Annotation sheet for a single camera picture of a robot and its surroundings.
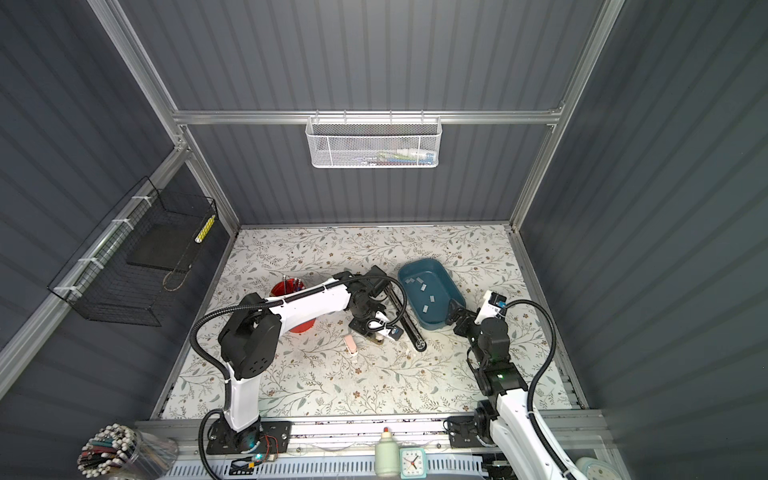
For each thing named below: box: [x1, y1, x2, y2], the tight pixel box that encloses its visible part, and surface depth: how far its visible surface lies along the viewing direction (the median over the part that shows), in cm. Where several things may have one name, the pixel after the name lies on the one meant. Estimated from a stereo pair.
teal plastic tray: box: [398, 258, 466, 331], surface depth 103 cm
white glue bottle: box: [375, 427, 400, 479], surface depth 66 cm
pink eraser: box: [344, 334, 359, 356], surface depth 88 cm
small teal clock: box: [399, 448, 428, 480], surface depth 70 cm
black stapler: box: [384, 285, 427, 352], surface depth 92 cm
